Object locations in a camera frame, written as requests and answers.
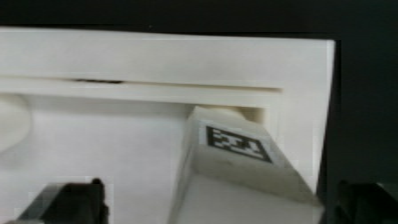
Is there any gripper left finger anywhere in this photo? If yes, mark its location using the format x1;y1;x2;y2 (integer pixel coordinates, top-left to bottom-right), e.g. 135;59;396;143
10;178;110;224

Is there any white U-shaped fence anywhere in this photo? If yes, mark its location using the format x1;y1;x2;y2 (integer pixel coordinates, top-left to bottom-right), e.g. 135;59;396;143
0;27;339;201

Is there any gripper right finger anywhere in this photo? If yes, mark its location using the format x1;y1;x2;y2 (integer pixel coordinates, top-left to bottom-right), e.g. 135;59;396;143
334;181;398;224

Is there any white square tabletop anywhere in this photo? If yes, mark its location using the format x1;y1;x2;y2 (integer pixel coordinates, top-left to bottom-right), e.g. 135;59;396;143
0;76;280;224

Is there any white leg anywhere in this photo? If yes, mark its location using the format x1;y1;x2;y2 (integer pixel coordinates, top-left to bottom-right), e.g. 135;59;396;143
167;107;323;224

